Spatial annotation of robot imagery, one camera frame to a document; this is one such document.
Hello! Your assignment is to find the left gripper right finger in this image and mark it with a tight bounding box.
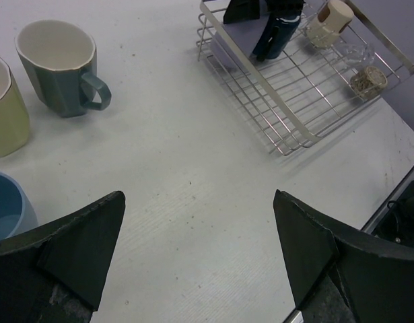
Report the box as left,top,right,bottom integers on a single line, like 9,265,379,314
273,190,414,322

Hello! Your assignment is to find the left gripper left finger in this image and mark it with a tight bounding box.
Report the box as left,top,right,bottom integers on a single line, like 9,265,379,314
0,191,126,322

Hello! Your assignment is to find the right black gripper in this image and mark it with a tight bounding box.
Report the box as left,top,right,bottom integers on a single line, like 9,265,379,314
223,0,305,24

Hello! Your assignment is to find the lilac plastic cup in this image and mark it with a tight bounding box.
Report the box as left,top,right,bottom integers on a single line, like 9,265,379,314
210,14,269,70

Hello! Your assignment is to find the dark blue mug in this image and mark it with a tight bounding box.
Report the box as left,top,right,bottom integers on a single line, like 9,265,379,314
252,13,301,62

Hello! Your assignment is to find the light blue plastic cup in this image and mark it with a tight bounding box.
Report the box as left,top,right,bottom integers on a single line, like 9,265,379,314
0,172,38,241

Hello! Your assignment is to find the pale yellow-green mug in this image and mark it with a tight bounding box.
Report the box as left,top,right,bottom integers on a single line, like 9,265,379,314
0,57,30,157

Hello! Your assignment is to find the grey-teal mug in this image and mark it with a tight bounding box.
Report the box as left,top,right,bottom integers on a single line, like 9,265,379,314
15,20,112,118

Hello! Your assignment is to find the cream cup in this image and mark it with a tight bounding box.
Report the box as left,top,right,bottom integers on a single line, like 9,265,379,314
306,0,354,48

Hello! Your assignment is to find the clear glass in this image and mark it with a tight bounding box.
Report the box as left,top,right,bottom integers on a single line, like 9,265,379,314
336,42,376,68

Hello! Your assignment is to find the small woven-pattern glass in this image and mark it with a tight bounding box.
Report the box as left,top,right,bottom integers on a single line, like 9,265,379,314
349,65,388,101

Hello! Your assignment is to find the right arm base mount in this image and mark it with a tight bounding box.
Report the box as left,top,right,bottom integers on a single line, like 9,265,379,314
373,180,414,249

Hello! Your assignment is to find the metal wire dish rack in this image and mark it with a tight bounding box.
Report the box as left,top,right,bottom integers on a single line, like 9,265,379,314
197,1,414,155

